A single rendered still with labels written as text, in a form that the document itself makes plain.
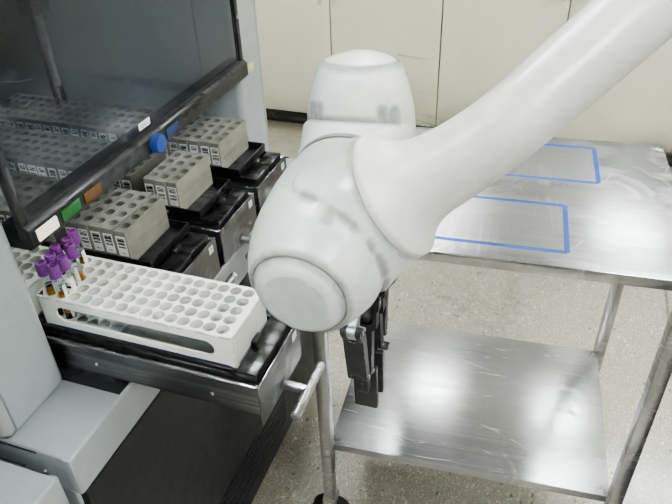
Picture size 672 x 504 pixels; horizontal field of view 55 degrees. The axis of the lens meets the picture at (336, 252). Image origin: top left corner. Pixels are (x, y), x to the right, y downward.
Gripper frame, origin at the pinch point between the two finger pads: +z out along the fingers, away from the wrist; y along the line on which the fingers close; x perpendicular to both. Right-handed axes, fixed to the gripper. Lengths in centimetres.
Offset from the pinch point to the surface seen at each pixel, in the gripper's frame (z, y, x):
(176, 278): -6.8, -4.4, -29.1
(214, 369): -1.9, 5.7, -18.8
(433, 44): 33, -229, -38
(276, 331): -2.3, -2.5, -13.6
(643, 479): 81, -59, 51
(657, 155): -1, -69, 37
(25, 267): -7, -1, -52
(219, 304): -7.3, -0.5, -20.3
